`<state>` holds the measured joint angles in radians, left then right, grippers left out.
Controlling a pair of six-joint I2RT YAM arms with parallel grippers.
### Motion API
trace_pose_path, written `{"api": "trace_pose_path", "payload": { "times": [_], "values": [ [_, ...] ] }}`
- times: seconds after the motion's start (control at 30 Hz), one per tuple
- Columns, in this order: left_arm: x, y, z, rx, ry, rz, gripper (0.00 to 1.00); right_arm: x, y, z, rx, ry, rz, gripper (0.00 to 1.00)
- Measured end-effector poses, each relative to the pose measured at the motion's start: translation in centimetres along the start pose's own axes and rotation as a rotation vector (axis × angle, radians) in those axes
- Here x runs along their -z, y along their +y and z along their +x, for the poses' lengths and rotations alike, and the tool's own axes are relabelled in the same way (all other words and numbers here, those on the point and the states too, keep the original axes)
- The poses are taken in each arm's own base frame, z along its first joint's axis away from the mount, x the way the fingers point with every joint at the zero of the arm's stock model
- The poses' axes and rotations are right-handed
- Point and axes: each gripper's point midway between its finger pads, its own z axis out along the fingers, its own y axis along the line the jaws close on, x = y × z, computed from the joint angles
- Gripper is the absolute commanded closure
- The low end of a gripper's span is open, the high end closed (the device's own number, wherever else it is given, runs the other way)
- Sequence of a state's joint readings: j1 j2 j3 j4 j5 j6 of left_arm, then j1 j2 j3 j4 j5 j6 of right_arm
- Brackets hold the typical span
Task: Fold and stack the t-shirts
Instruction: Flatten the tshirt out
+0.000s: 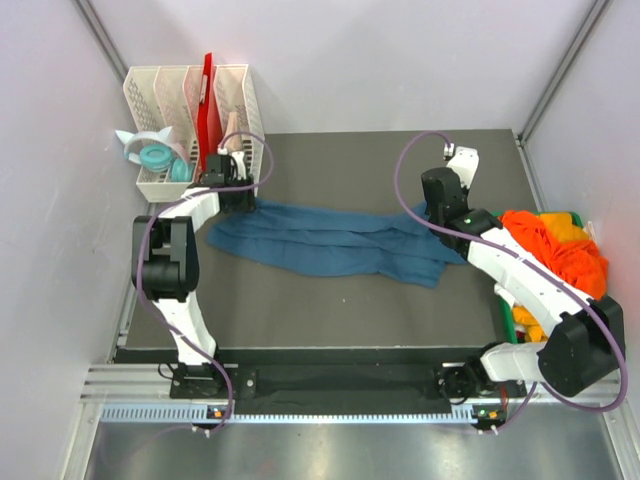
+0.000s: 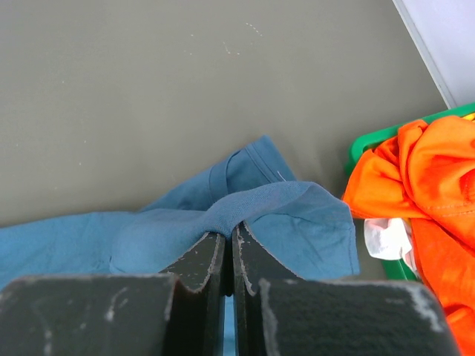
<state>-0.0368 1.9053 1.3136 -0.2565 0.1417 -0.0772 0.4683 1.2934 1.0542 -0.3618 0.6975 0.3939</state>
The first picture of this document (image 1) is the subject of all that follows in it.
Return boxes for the blue t shirt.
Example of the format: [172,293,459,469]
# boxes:
[206,200,466,289]

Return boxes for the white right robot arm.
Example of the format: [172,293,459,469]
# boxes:
[421,144,624,397]

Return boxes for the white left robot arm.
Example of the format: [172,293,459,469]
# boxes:
[131,148,256,397]

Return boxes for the beige book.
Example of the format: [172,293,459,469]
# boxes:
[218,111,243,153]

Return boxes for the red folder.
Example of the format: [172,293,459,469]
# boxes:
[196,52,223,173]

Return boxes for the teal cat ear headphones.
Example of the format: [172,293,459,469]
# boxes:
[114,126,195,183]

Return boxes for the white file organizer rack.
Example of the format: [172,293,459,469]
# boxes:
[123,64,264,203]

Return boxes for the green plastic basket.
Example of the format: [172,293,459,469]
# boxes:
[492,211,627,351]

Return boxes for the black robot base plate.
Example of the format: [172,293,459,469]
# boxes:
[169,347,526,415]

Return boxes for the aluminium frame post left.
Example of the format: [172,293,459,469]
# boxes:
[71,0,129,84]

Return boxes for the aluminium frame post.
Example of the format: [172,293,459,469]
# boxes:
[516,0,612,148]
[71,0,129,84]

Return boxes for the aluminium frame post right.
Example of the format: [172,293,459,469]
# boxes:
[516,0,612,148]

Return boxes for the grey slotted cable duct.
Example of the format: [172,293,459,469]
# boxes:
[100,403,502,425]

